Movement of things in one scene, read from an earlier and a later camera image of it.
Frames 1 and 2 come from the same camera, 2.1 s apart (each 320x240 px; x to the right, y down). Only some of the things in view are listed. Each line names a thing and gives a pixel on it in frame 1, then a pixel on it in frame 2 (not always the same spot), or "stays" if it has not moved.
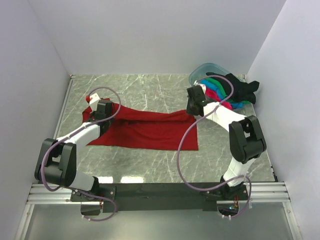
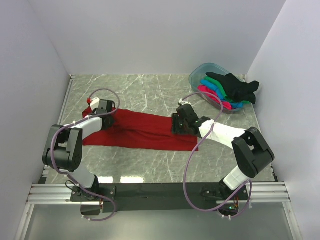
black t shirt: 243,91 stays
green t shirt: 217,83 stays
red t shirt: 148,129 stays
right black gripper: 188,109 → 176,119
